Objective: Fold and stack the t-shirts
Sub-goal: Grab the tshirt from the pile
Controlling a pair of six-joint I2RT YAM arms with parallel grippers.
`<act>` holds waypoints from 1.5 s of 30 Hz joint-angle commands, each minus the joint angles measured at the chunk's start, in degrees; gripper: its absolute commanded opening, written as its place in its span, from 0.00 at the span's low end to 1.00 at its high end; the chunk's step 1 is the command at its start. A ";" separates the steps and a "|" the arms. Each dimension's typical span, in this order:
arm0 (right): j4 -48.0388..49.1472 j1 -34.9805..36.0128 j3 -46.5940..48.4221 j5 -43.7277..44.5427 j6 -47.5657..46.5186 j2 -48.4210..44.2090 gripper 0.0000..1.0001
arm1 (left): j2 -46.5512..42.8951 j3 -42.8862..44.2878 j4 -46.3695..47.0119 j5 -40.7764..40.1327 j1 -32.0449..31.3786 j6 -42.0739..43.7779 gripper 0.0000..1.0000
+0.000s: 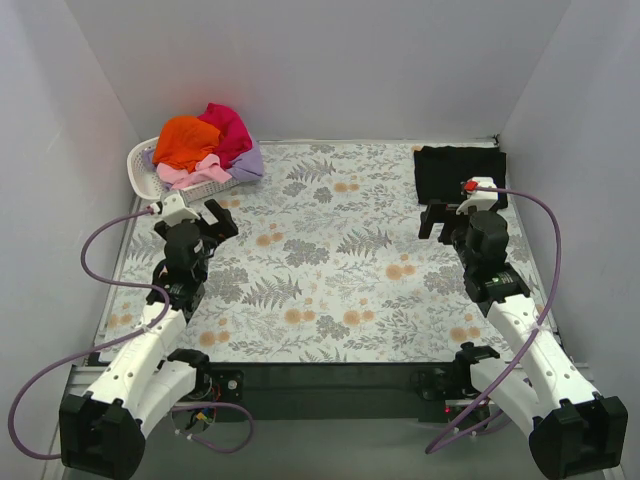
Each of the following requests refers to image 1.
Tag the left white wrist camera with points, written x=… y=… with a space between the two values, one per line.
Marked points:
x=172 y=208

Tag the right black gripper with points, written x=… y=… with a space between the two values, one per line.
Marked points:
x=445 y=223

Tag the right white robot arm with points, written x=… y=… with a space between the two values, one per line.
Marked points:
x=571 y=427

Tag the magenta t shirt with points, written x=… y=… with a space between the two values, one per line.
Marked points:
x=234 y=140

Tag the white plastic laundry basket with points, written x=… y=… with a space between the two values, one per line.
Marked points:
x=148 y=186

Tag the folded black t shirt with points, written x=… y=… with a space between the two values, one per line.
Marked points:
x=440 y=171

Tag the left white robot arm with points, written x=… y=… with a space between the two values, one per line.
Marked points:
x=104 y=430

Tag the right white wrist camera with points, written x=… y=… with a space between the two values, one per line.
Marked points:
x=480 y=194

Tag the orange t shirt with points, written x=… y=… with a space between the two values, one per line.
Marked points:
x=185 y=141

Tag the lavender t shirt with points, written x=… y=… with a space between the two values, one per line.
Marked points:
x=246 y=168

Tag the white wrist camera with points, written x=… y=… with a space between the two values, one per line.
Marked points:
x=480 y=194
x=172 y=208

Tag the floral table mat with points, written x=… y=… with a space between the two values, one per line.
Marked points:
x=328 y=266

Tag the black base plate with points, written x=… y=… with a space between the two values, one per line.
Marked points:
x=427 y=392

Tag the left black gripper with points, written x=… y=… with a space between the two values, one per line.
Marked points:
x=211 y=226

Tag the pink t shirt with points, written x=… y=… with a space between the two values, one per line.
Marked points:
x=208 y=169

